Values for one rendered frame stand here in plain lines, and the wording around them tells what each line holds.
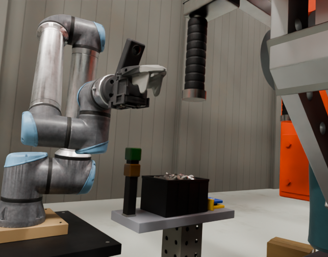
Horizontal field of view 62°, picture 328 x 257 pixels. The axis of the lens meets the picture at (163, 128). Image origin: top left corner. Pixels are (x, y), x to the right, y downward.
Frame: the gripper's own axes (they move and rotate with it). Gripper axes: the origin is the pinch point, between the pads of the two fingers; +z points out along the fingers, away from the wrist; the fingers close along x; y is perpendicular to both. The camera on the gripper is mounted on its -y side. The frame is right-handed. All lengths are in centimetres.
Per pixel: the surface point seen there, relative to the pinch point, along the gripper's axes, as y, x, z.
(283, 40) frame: 6.5, 9.8, 31.9
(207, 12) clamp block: -7.1, 0.1, 12.6
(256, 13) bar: -12.1, -14.1, 12.9
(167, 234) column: 47, -30, -31
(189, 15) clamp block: -7.1, 1.6, 9.7
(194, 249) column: 51, -37, -24
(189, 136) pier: -8, -261, -267
